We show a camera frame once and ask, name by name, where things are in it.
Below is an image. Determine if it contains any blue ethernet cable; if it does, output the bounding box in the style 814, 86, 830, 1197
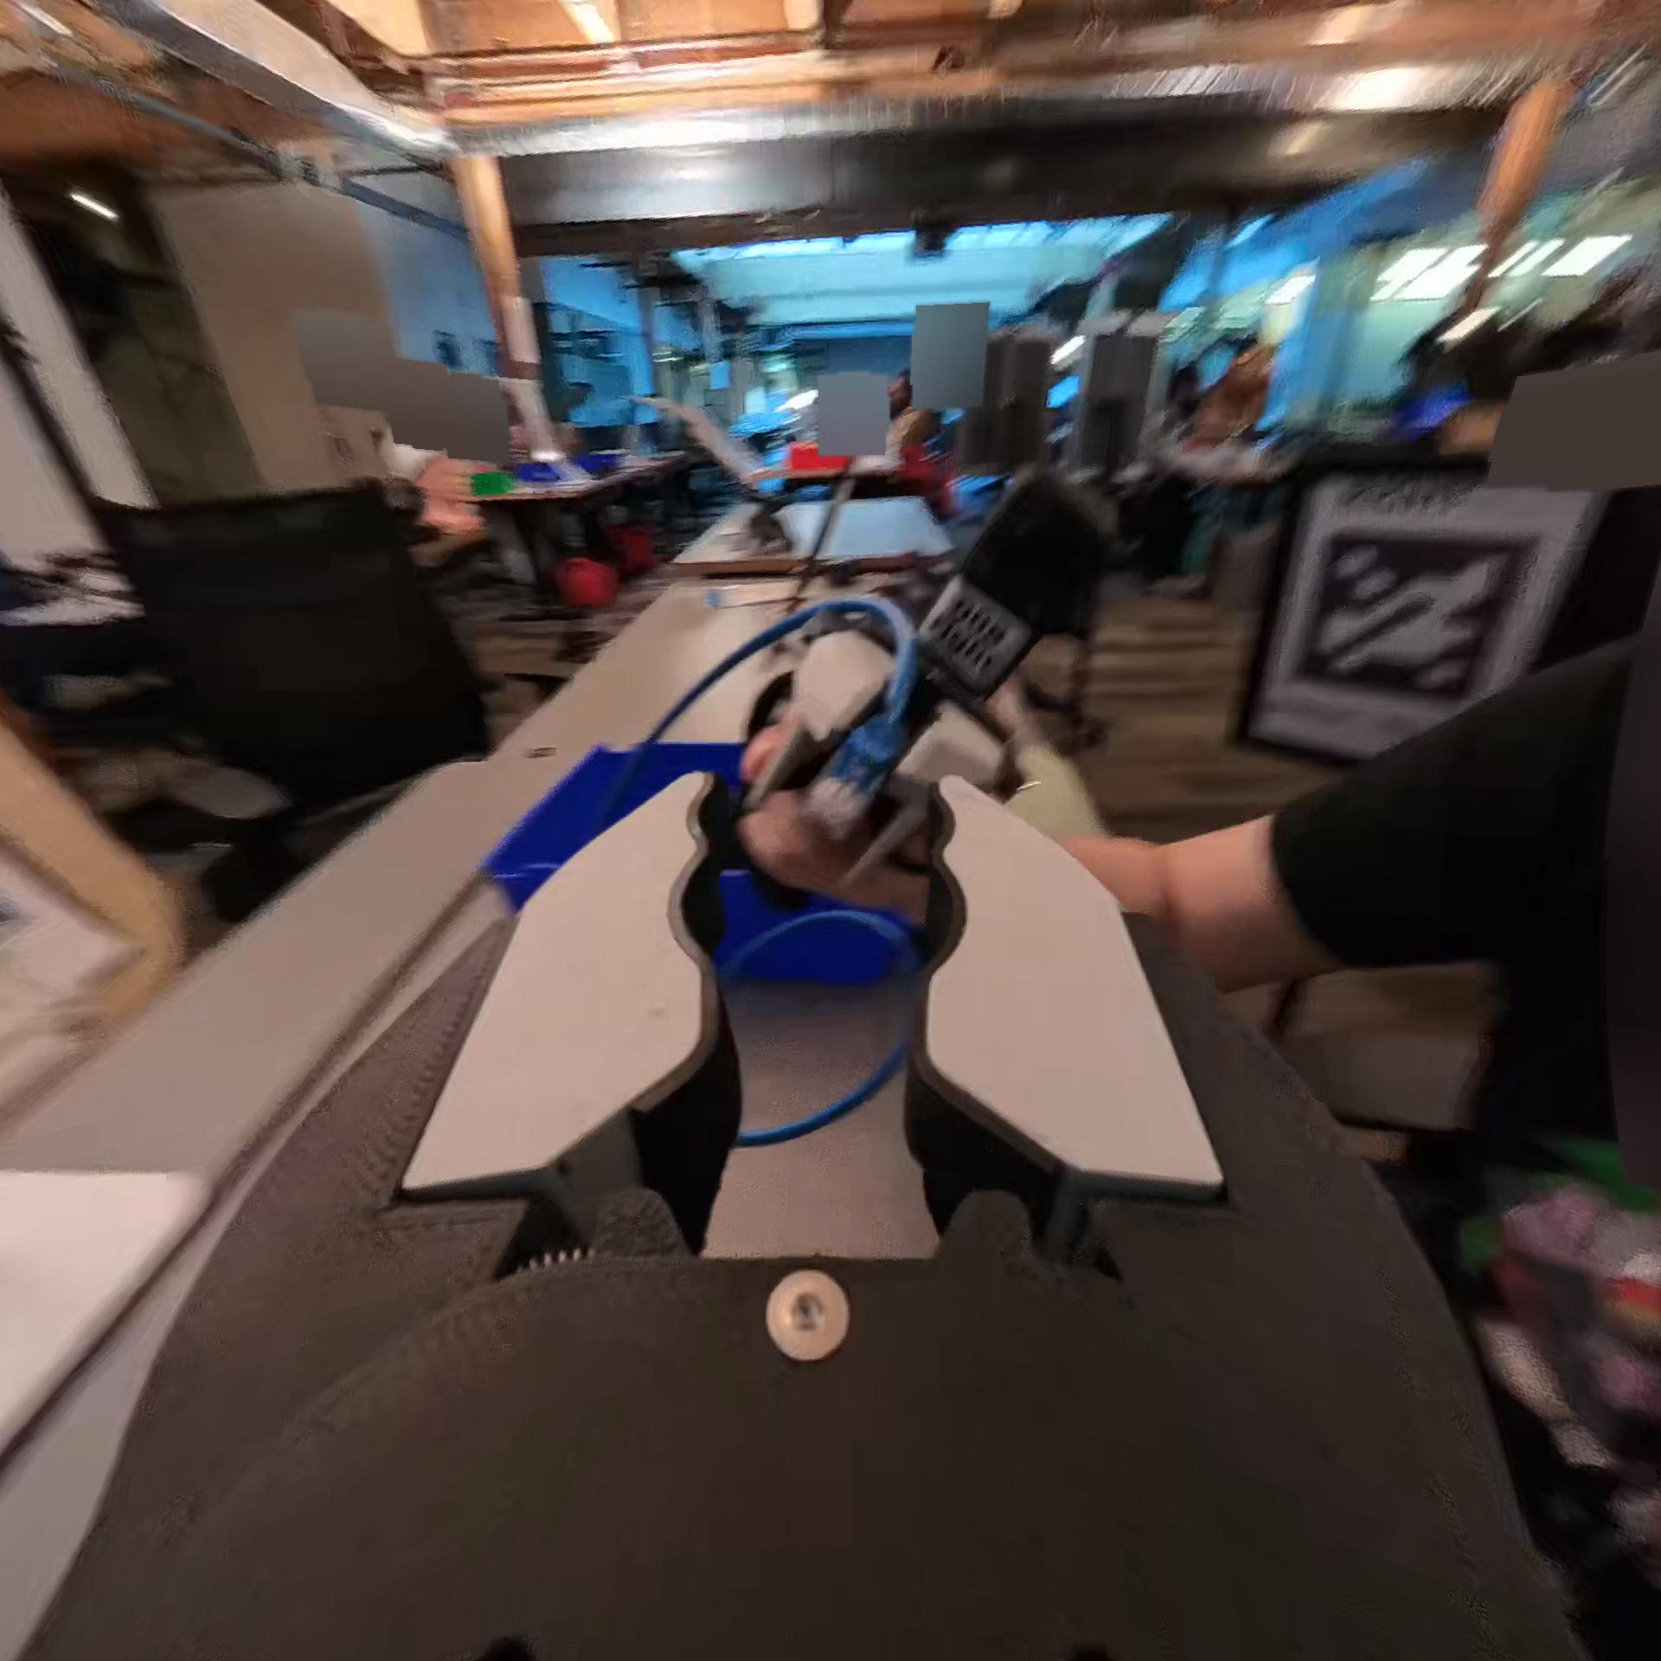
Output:
602, 588, 928, 1148

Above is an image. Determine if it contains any person's right forearm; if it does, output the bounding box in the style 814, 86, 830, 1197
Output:
1057, 636, 1661, 1142

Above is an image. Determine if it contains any person's right hand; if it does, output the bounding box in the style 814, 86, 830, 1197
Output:
739, 725, 1104, 915

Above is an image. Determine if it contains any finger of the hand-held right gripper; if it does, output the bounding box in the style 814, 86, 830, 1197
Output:
778, 632, 903, 792
849, 780, 944, 885

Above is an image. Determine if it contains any black white marker board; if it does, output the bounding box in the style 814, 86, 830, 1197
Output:
1231, 472, 1611, 760

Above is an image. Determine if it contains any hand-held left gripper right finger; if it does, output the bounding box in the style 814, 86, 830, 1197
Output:
903, 774, 1225, 1201

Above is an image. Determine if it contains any blue plastic bin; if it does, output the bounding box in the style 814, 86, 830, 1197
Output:
480, 739, 928, 988

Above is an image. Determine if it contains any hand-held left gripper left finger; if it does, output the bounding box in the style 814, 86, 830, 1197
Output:
401, 770, 741, 1201

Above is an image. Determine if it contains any black office chair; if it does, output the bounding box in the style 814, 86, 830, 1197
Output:
96, 480, 493, 832

